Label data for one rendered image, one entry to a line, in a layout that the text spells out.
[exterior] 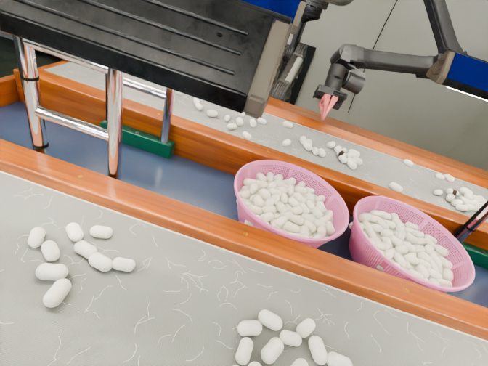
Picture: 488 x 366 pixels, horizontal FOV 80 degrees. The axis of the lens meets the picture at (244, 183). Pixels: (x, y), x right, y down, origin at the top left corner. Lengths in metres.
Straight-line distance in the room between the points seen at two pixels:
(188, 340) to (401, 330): 0.35
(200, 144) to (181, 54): 0.57
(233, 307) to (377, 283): 0.26
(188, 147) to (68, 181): 0.34
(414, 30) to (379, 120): 0.79
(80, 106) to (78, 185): 0.39
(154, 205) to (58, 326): 0.22
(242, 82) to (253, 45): 0.03
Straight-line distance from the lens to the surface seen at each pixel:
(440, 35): 1.41
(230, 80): 0.24
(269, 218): 0.61
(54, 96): 0.97
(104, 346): 0.43
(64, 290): 0.45
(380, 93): 3.14
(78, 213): 0.56
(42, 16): 0.30
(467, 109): 3.45
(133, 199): 0.55
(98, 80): 1.07
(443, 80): 0.86
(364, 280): 0.57
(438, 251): 0.84
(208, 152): 0.80
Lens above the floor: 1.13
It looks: 35 degrees down
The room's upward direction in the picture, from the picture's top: 19 degrees clockwise
